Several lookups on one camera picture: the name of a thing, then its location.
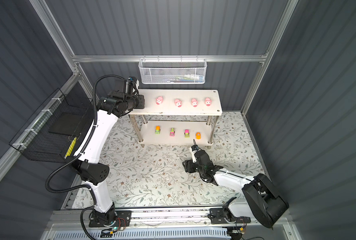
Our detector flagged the orange toy bulldozer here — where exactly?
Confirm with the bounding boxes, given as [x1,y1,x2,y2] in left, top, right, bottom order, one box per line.
[196,132,202,140]

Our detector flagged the pink pig toy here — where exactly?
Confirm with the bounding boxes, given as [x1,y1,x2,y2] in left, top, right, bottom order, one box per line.
[156,96,163,105]
[191,99,199,107]
[205,98,212,107]
[174,99,182,108]

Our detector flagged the green pink mixer toy truck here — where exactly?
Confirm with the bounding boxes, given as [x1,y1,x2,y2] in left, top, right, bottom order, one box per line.
[184,129,190,138]

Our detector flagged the green orange mixer toy truck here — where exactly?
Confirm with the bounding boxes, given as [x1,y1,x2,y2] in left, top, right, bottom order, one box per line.
[155,126,160,135]

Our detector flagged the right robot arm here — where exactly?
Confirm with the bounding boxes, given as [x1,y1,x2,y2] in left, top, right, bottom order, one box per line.
[183,147,289,228]

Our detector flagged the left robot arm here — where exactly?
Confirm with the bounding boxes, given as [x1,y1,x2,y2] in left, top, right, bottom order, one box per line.
[72,75,145,214]

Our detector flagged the white two-tier shelf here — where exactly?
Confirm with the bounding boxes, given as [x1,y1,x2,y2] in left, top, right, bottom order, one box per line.
[129,89,223,146]

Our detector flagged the pens in white basket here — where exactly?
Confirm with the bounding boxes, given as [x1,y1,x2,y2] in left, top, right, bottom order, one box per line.
[163,74,206,84]

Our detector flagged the yellow tag on basket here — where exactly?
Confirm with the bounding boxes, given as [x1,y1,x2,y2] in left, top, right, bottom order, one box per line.
[64,137,77,159]

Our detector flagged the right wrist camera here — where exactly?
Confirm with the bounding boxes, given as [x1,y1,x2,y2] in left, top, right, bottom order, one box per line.
[190,145,199,163]

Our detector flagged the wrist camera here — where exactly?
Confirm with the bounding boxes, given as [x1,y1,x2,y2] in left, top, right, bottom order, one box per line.
[128,77,139,89]
[190,145,199,163]

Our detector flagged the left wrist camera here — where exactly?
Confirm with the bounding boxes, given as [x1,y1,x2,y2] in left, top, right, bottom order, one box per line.
[128,77,139,89]

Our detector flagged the white wire mesh basket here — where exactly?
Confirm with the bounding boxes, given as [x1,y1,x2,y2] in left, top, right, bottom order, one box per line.
[138,60,208,85]

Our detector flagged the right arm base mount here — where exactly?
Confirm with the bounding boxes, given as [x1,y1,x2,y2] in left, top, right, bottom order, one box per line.
[207,208,251,225]

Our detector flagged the white cable duct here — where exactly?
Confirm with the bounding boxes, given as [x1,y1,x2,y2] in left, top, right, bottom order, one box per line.
[53,226,231,240]

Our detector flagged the black wire basket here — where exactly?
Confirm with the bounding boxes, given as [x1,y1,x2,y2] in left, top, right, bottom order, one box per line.
[9,86,93,163]

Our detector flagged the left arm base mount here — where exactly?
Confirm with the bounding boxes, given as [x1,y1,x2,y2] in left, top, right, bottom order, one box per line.
[88,210,132,228]

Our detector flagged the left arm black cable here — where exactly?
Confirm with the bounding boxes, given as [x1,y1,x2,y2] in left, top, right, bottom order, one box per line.
[45,74,126,240]

